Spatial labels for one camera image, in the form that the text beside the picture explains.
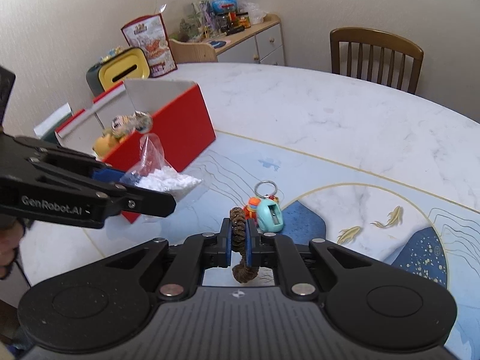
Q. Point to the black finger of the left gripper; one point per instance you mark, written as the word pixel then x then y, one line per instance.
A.
pixel 139 201

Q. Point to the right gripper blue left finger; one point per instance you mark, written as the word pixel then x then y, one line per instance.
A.
pixel 189 261

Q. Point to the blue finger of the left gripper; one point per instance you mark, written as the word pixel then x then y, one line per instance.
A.
pixel 107 175

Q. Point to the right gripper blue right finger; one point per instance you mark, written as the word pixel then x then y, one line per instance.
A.
pixel 280 254

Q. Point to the yellow duck plush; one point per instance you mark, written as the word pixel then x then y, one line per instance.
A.
pixel 107 142

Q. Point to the teal pencil sharpener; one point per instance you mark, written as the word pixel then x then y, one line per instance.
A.
pixel 269 216

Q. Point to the bag of white beads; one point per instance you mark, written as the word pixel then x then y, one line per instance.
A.
pixel 154 172

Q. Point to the red horse keychain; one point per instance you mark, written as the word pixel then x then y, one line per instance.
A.
pixel 249 210

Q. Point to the red and white cardboard box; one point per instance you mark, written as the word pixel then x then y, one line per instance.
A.
pixel 180 120

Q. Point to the brown foil snack packet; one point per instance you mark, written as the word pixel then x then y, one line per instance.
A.
pixel 143 122

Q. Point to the person left hand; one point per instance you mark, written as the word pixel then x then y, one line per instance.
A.
pixel 10 239

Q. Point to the yellow grey tissue box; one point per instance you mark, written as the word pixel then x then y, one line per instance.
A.
pixel 119 65

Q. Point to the red white snack bag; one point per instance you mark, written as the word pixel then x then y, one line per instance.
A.
pixel 149 34

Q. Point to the dark jar on cabinet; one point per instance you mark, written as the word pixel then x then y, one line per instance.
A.
pixel 223 21

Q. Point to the wooden sideboard cabinet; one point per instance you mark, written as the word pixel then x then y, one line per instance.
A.
pixel 261 43

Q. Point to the blue globe toy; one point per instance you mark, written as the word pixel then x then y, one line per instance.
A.
pixel 222 7

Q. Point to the brown wooden chair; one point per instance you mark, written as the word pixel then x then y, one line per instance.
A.
pixel 376 56

